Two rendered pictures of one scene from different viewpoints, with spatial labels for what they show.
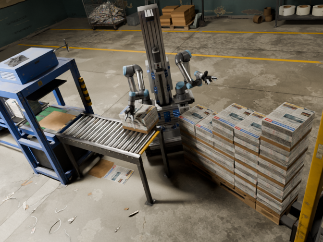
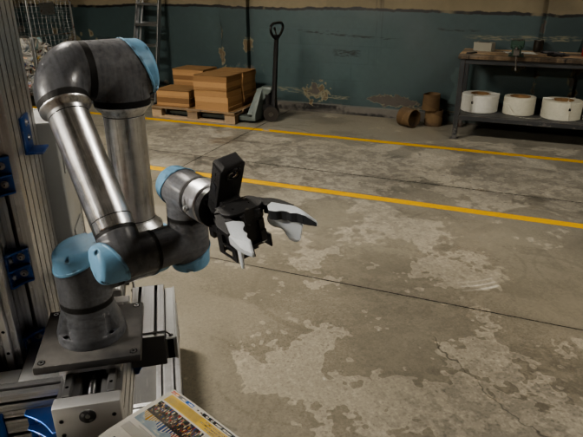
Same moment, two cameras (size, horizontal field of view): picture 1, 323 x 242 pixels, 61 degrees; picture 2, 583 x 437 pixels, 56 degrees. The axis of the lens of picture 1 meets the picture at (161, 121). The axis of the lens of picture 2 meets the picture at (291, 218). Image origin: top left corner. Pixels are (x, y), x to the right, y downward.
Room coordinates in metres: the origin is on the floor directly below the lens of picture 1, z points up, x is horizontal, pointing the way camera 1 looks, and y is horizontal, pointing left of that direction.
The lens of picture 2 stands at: (2.17, -0.55, 1.56)
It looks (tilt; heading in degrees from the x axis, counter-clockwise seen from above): 23 degrees down; 347
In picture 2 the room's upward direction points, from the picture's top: straight up
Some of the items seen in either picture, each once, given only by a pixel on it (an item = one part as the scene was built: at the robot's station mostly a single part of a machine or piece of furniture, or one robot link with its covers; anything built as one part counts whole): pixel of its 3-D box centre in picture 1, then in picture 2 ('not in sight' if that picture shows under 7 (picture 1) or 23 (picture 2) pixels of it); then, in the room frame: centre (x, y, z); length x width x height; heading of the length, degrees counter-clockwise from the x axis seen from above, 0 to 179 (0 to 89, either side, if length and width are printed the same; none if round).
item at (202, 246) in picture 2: (198, 82); (181, 242); (3.12, -0.56, 1.12); 0.11 x 0.08 x 0.11; 115
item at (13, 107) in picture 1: (24, 105); not in sight; (3.79, 2.01, 0.93); 0.38 x 0.30 x 0.26; 55
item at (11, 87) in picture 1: (32, 75); not in sight; (3.46, 1.54, 1.50); 0.94 x 0.68 x 0.10; 145
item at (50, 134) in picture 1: (54, 121); not in sight; (3.46, 1.55, 0.75); 0.70 x 0.65 x 0.10; 55
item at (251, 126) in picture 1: (255, 124); not in sight; (2.12, -0.92, 1.06); 0.37 x 0.28 x 0.01; 125
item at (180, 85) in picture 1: (180, 87); (85, 268); (3.32, -0.35, 0.98); 0.13 x 0.12 x 0.14; 115
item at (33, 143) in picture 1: (63, 140); not in sight; (3.46, 1.55, 0.38); 0.94 x 0.69 x 0.63; 145
